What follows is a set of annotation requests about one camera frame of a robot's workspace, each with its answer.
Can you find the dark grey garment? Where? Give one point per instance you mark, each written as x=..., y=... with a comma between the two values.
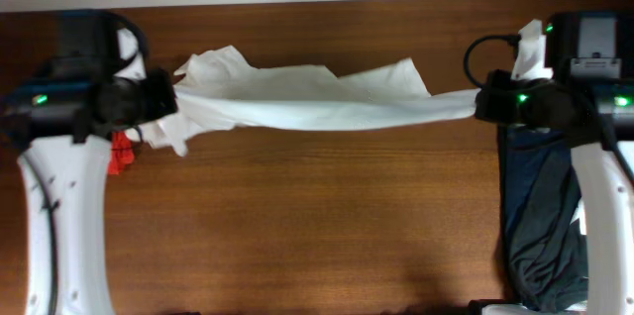
x=544, y=249

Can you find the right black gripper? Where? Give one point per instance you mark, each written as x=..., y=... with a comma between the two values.
x=486, y=102

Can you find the white t-shirt with robot print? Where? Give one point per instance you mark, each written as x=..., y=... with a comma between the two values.
x=220, y=91

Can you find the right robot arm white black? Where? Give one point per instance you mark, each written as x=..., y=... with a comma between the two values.
x=591, y=54

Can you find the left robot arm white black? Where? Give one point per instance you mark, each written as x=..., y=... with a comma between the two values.
x=62, y=121

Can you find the folded red FRAM t-shirt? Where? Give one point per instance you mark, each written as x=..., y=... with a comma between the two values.
x=122, y=153

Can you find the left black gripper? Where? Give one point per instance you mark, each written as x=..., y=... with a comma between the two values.
x=162, y=90

